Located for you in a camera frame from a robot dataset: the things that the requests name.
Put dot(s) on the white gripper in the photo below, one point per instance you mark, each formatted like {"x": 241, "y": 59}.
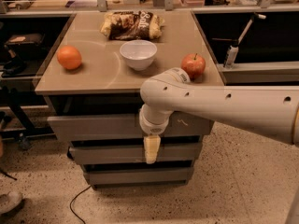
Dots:
{"x": 151, "y": 129}

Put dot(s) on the grey top drawer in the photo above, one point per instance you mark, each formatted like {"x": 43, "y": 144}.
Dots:
{"x": 122, "y": 126}

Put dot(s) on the grey drawer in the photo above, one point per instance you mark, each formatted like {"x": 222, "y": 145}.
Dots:
{"x": 134, "y": 153}
{"x": 122, "y": 126}
{"x": 139, "y": 176}

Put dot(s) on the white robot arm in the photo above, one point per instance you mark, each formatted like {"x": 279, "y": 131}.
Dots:
{"x": 248, "y": 171}

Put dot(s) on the grey middle drawer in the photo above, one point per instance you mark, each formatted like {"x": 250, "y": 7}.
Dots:
{"x": 134, "y": 153}

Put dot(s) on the grey bottom drawer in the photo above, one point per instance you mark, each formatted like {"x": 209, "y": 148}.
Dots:
{"x": 139, "y": 176}

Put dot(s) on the grey drawer cabinet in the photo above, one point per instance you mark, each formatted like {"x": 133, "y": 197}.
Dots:
{"x": 105, "y": 85}

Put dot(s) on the white bowl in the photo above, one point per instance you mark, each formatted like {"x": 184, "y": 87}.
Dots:
{"x": 138, "y": 54}

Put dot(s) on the red apple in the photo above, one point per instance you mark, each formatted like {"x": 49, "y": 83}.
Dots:
{"x": 194, "y": 65}

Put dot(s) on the orange fruit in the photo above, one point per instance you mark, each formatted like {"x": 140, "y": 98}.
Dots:
{"x": 69, "y": 57}

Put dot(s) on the brown chip bag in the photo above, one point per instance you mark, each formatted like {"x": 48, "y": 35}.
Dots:
{"x": 132, "y": 25}

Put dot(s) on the white shoe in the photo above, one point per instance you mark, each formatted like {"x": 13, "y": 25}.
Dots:
{"x": 9, "y": 201}

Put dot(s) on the black office chair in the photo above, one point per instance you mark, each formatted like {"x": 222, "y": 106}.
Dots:
{"x": 24, "y": 59}

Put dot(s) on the white rod tool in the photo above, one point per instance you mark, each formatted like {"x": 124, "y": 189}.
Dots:
{"x": 254, "y": 16}

